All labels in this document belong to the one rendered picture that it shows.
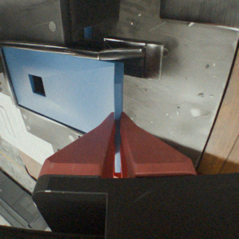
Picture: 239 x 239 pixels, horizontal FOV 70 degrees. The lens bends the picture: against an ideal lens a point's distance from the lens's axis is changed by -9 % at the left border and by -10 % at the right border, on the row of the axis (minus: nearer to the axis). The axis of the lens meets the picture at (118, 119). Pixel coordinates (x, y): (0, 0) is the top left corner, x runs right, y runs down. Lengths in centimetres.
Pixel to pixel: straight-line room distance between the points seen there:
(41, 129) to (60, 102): 8
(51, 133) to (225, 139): 20
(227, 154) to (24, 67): 24
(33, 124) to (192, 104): 19
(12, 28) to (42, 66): 5
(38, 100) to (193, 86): 16
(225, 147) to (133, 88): 13
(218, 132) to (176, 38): 11
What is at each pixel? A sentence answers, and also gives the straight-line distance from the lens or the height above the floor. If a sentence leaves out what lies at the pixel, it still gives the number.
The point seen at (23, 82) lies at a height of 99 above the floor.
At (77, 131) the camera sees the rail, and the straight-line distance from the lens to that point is 18.
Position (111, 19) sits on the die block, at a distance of 20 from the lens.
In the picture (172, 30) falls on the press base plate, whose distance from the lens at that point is 20.
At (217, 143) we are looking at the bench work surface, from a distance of 24.
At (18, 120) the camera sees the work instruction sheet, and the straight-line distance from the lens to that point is 52.
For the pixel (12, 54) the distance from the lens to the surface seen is 21.
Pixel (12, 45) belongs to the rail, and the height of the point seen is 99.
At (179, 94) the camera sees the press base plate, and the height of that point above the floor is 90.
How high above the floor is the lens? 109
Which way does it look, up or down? 44 degrees down
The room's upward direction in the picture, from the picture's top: 136 degrees counter-clockwise
